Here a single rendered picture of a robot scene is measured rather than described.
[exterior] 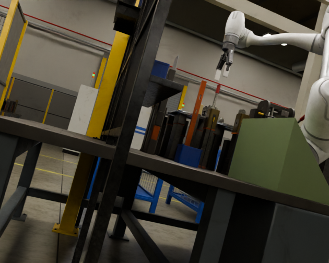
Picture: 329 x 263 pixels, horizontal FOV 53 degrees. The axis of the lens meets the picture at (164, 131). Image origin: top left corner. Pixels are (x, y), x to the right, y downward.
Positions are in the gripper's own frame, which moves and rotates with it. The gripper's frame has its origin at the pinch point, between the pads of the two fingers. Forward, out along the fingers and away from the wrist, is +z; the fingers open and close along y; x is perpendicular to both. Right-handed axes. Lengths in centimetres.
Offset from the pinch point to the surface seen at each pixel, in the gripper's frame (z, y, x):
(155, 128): 41, -5, 31
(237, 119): 22.8, -6.2, -14.8
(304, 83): -237, 627, -450
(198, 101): 18.8, -2.5, 10.2
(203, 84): 8.5, -2.5, 10.1
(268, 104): 10.2, -12.7, -27.8
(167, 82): 24, -51, 39
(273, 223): 67, -77, -8
